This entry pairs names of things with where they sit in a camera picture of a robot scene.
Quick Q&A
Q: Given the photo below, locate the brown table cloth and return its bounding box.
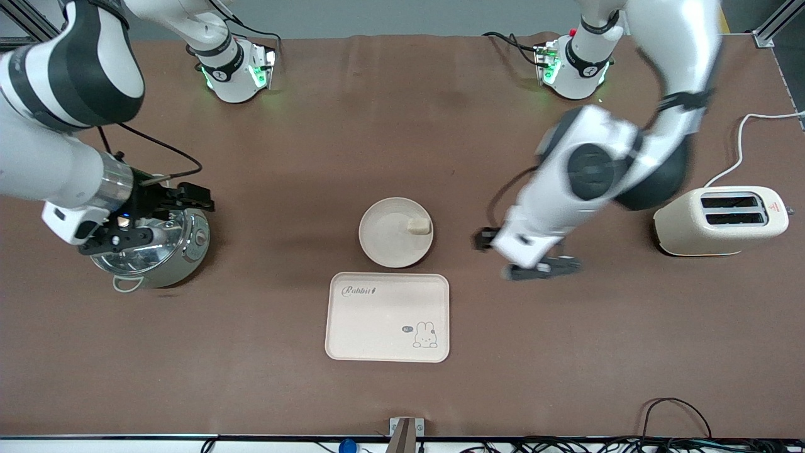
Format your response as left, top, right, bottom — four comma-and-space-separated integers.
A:
0, 33, 805, 439

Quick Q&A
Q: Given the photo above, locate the steel pot with glass lid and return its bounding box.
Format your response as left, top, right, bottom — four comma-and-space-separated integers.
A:
90, 209, 211, 293

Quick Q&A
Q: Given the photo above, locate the looped black cable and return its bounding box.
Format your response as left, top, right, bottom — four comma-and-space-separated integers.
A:
641, 398, 713, 441

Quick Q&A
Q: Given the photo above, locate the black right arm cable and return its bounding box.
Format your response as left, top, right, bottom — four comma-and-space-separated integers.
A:
97, 123, 203, 184

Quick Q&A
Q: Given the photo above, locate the aluminium frame profile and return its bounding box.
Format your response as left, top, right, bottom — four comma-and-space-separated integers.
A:
753, 0, 805, 49
0, 0, 67, 51

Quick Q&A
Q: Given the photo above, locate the tangled black cable bundle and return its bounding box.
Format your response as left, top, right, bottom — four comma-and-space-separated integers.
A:
459, 436, 805, 453

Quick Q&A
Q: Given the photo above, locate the black right base cable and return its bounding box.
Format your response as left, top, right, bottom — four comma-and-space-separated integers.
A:
217, 0, 282, 64

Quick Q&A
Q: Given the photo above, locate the cream rabbit print tray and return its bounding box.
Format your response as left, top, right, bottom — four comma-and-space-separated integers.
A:
325, 272, 451, 364

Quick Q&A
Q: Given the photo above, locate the grey metal bracket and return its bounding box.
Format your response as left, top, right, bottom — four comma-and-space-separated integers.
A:
389, 417, 425, 453

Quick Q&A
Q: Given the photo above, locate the black left base cable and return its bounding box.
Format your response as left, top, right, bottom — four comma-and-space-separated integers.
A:
483, 31, 548, 67

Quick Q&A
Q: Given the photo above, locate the white toaster power cable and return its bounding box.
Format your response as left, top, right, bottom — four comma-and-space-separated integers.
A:
703, 111, 805, 188

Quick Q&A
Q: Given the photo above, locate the glass pot lid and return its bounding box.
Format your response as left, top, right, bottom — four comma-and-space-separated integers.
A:
93, 213, 193, 276

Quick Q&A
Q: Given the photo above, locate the black base cable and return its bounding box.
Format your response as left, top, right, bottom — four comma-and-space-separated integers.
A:
217, 0, 282, 64
483, 31, 548, 67

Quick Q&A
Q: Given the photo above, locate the cream two-slot toaster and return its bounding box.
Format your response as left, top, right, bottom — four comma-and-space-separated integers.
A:
653, 186, 795, 257

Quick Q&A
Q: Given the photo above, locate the round cream plate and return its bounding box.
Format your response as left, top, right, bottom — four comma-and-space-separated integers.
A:
358, 197, 435, 269

